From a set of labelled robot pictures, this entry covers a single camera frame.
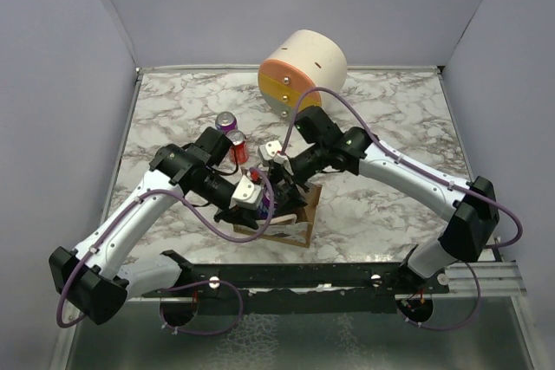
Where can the red can back left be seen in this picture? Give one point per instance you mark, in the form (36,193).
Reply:
(238,152)

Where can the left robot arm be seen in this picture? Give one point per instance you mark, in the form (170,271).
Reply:
(93,276)

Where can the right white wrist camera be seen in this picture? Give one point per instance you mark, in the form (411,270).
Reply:
(271,153)

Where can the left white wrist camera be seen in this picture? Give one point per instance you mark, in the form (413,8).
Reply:
(247,195)

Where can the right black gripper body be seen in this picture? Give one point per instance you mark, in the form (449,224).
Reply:
(290,187)

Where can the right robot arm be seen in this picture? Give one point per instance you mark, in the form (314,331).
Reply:
(467,207)

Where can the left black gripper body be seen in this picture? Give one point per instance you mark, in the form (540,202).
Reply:
(230,213)

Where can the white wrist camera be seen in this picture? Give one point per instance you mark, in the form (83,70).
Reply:
(247,195)
(271,153)

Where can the round three-drawer storage box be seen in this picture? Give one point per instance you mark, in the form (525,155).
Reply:
(305,60)

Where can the purple can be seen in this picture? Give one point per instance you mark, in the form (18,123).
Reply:
(226,122)
(264,206)

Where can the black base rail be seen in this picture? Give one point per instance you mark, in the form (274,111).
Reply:
(289,288)

